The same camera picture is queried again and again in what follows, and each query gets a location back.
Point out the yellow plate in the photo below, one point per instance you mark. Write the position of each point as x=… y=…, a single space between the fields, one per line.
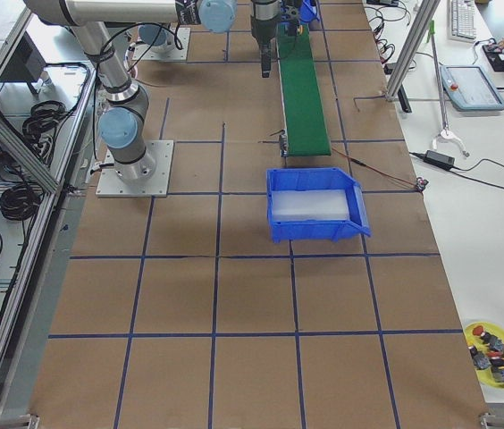
x=485 y=343

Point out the blue bin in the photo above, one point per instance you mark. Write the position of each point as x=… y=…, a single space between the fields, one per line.
x=314 y=204
x=308 y=11

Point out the teach pendant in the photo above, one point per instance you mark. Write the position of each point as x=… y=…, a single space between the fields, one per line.
x=470 y=89

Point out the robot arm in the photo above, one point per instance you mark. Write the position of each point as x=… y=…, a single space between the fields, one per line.
x=290 y=17
x=121 y=127

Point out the right blue bin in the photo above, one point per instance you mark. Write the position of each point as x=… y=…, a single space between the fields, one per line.
x=314 y=204

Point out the black laptop charger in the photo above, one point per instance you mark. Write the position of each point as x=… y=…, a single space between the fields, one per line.
x=439 y=160

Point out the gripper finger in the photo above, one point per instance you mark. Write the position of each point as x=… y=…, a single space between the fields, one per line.
x=265 y=50

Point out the white keyboard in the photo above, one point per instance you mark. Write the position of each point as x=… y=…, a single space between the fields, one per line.
x=461 y=20

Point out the green conveyor belt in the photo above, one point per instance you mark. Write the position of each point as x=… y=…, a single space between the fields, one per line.
x=305 y=132

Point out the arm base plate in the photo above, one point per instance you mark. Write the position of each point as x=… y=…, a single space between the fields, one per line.
x=164 y=45
x=149 y=177

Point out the left blue bin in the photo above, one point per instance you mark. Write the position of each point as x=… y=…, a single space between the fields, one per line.
x=308 y=11

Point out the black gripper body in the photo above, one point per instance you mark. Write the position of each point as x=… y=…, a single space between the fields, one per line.
x=262 y=23

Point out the aluminium profile post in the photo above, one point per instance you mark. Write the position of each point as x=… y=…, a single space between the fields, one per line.
x=418 y=29

